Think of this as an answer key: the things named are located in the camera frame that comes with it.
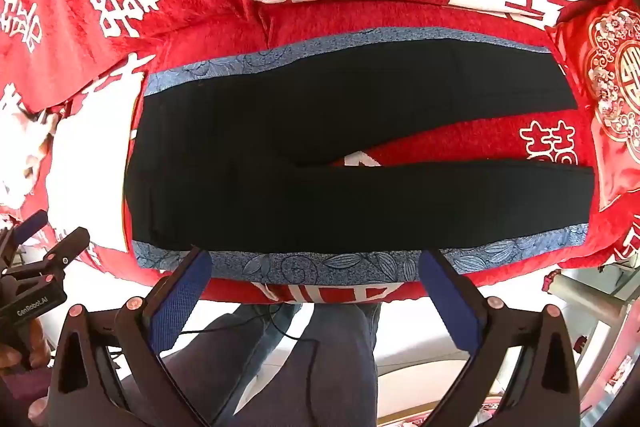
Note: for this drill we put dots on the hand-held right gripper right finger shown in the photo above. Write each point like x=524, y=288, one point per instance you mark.
x=445, y=302

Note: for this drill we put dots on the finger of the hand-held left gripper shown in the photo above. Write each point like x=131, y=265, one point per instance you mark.
x=32, y=227
x=67, y=249

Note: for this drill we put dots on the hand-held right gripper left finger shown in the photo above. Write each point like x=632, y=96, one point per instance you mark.
x=182, y=302

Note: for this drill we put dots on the black pants with blue trim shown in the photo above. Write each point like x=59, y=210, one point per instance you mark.
x=300, y=117

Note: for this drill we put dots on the person's left hand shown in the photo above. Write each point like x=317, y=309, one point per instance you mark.
x=12, y=357

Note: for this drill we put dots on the person's legs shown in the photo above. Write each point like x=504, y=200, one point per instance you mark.
x=340, y=357

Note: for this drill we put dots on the red embroidered cushion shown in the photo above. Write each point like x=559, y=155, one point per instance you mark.
x=610, y=72

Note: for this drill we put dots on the grey metal table frame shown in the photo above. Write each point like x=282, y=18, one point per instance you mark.
x=590, y=297

